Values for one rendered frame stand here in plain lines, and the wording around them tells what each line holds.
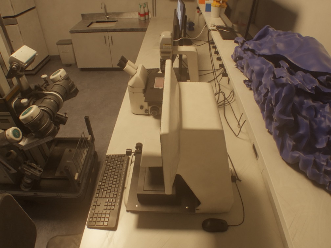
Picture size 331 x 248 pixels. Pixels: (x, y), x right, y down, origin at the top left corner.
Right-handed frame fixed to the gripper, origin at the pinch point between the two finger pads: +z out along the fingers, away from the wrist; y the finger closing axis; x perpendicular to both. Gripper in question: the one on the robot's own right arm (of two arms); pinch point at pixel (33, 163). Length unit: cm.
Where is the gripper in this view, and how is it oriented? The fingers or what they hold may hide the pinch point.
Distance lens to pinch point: 166.3
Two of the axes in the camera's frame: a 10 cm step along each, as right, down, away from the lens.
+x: -0.7, 5.7, -8.2
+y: 8.3, 4.9, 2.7
